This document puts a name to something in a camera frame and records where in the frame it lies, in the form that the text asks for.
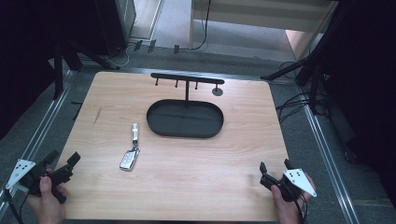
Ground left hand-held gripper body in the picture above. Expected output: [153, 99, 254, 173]
[5, 159, 74, 204]

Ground black hanging cable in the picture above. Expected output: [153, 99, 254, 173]
[178, 0, 213, 52]

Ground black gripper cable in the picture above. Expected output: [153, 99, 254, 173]
[3, 189, 31, 224]
[288, 185, 310, 224]

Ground aluminium floor rail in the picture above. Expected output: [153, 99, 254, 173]
[298, 87, 362, 224]
[0, 69, 78, 218]

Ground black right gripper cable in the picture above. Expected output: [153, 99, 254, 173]
[288, 185, 310, 224]

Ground white shelf unit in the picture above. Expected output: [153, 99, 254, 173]
[188, 0, 340, 62]

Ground bundle of black floor cables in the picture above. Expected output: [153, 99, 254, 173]
[275, 60, 330, 124]

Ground silver car key with keychain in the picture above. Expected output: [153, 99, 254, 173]
[119, 122, 141, 172]

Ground black metal stand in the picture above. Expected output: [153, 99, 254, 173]
[50, 36, 120, 101]
[260, 0, 356, 116]

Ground dark cabinet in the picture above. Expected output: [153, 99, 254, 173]
[92, 0, 138, 57]

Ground white floor cable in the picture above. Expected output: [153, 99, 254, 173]
[104, 41, 138, 68]

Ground person's left hand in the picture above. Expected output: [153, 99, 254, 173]
[25, 168, 68, 224]

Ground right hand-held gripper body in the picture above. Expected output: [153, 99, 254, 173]
[260, 168, 318, 203]

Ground black key rack with tray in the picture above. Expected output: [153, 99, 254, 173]
[146, 72, 226, 139]

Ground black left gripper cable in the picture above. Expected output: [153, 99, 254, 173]
[3, 189, 31, 224]

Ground person's right hand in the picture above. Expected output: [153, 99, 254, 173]
[270, 173, 317, 224]

